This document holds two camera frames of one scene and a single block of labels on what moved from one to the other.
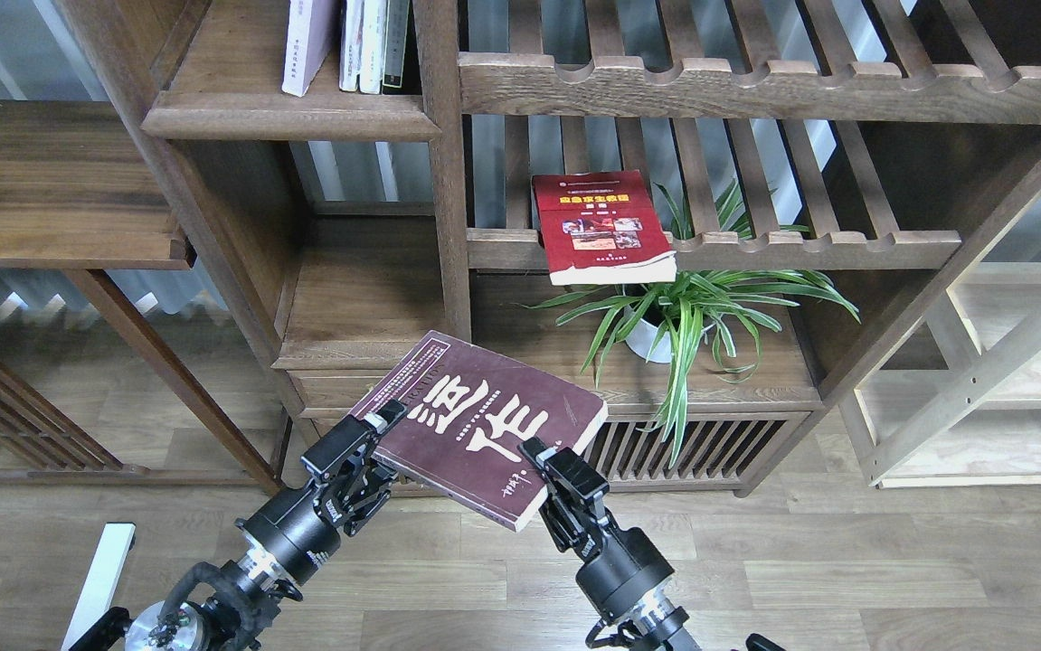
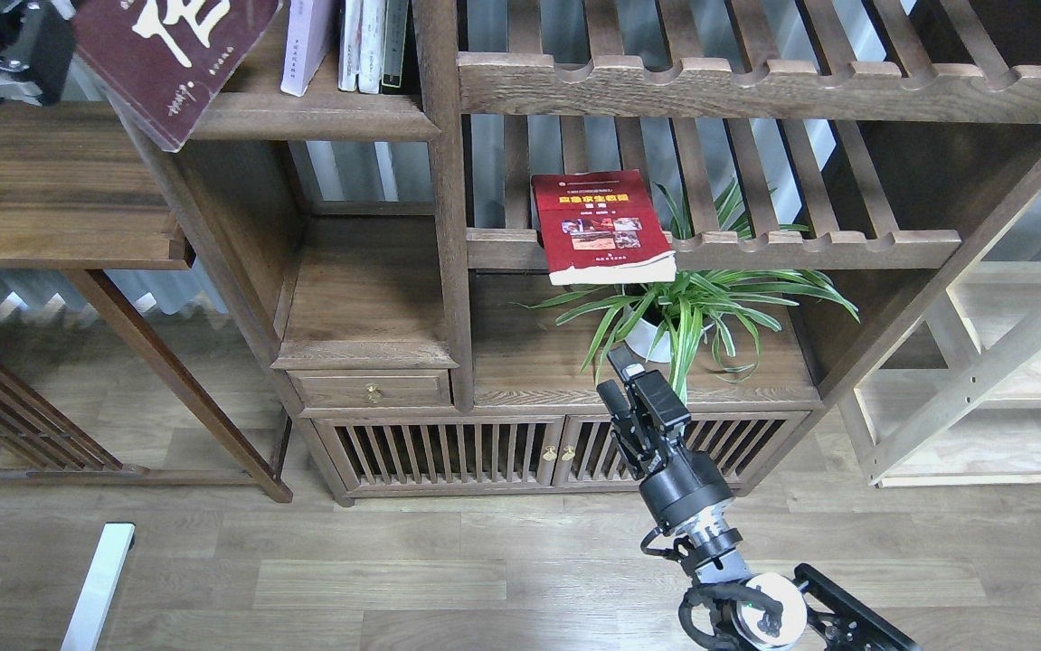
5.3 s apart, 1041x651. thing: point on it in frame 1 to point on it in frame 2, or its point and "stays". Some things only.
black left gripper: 298,529 to 23,47
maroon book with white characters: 468,408 to 165,60
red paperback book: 602,228 stays
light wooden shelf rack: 998,386 stays
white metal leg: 110,557 stays
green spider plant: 663,316 stays
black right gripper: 623,569 to 691,484
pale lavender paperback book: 312,32 stays
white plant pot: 641,338 stays
